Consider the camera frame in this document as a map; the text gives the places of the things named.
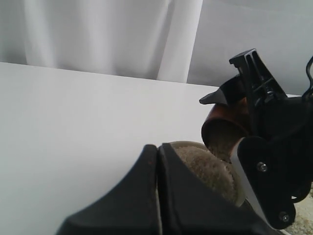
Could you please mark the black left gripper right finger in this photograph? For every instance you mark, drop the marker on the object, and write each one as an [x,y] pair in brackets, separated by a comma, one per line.
[188,207]

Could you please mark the brown wooden cup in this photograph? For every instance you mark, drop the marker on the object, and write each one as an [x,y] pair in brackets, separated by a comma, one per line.
[224,127]

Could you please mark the small white ceramic bowl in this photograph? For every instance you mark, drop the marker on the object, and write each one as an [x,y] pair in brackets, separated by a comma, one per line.
[240,195]

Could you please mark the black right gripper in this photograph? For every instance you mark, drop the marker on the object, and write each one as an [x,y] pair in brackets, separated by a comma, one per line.
[279,123]

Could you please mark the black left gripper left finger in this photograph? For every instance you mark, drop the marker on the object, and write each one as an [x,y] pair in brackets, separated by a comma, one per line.
[130,208]

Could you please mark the white backdrop curtain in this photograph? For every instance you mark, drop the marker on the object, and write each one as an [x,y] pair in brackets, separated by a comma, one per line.
[185,41]

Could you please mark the rice in steel basin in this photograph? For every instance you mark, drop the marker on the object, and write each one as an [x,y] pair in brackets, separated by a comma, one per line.
[303,224]

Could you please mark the rice in white bowl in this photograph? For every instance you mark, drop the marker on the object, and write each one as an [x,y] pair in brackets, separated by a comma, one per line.
[213,172]

